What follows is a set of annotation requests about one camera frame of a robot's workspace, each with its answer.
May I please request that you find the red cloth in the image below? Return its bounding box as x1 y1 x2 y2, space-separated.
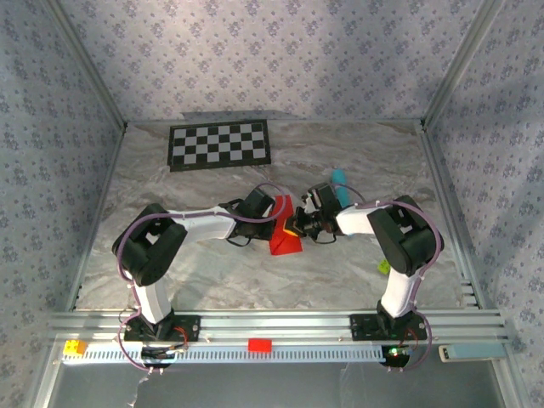
268 193 305 257

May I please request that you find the teal pen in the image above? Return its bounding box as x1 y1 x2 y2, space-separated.
330 169 354 238

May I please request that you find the black white checkerboard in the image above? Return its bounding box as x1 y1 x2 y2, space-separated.
167 118 273 173

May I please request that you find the black controller board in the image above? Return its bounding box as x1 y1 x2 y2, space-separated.
380 344 412 370
140 346 176 370

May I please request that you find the light blue flat device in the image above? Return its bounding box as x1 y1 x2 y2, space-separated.
438 343 507 363

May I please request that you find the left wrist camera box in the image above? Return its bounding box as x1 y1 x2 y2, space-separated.
241 186 276 218

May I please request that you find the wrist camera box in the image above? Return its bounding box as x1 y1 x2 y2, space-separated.
241 186 276 218
300 182 341 213

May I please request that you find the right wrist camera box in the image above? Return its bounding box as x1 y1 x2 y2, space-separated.
300 182 341 213

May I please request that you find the aluminium mounting rail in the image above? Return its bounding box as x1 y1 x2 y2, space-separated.
46 309 511 345

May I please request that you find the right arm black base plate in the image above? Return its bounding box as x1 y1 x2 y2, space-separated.
348 313 428 342

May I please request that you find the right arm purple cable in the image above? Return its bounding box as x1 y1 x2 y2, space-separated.
335 182 445 375

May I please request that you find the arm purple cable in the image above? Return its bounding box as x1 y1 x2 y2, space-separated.
116 182 286 375
335 182 445 375

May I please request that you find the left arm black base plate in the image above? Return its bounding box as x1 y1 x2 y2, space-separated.
122 314 201 343

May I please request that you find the white slotted cable duct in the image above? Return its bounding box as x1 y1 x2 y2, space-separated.
61 343 383 365

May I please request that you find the aluminium table side rail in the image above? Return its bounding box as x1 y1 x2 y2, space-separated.
417 118 488 311
65 122 128 314

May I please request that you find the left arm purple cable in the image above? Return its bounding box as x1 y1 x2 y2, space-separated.
116 182 286 375

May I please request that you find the aluminium frame post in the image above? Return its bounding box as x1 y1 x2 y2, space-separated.
422 0 509 128
42 0 129 128

